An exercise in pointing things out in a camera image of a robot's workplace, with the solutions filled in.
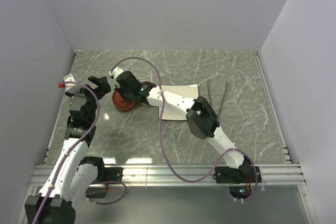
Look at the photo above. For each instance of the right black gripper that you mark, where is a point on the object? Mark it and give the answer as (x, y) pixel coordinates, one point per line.
(119, 89)

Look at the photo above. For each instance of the aluminium front rail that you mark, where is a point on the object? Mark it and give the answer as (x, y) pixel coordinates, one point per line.
(160, 175)

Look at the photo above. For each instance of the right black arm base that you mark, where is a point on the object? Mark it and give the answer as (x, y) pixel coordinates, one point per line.
(241, 184)

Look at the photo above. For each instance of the steel bowl red base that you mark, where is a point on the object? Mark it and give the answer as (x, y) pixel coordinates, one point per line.
(125, 108)

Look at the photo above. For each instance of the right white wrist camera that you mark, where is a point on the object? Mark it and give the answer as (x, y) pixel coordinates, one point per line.
(113, 74)

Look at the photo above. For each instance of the white rectangular plate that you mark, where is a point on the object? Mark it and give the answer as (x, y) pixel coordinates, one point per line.
(190, 91)

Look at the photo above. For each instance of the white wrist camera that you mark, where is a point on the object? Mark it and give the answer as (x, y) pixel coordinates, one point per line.
(68, 83)
(113, 74)

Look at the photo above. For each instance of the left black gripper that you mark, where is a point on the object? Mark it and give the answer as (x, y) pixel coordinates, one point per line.
(103, 87)

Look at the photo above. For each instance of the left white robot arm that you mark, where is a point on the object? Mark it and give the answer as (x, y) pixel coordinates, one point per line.
(73, 172)

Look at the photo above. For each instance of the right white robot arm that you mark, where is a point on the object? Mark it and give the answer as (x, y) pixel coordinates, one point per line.
(201, 118)

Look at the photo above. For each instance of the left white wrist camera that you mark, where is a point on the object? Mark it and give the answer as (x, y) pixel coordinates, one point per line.
(68, 83)

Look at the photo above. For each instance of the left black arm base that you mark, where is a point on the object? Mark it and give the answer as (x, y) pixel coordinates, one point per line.
(103, 177)

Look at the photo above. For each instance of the red lid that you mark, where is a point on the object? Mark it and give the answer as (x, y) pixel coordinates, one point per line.
(118, 100)
(148, 83)

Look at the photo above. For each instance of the metal tongs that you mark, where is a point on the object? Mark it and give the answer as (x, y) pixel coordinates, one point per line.
(217, 94)

